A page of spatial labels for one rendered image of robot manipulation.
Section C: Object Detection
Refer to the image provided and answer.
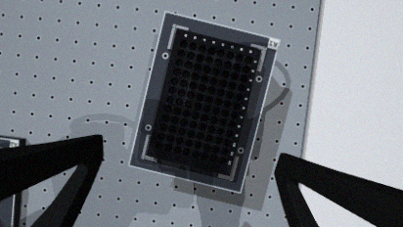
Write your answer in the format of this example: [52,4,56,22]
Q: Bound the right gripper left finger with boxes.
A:
[0,134,104,227]

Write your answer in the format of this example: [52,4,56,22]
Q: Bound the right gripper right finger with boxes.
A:
[274,153,403,227]

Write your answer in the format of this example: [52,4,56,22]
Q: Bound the grey perforated base plate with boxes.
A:
[0,0,323,227]

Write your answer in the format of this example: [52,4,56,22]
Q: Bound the black well plate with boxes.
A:
[147,28,261,176]

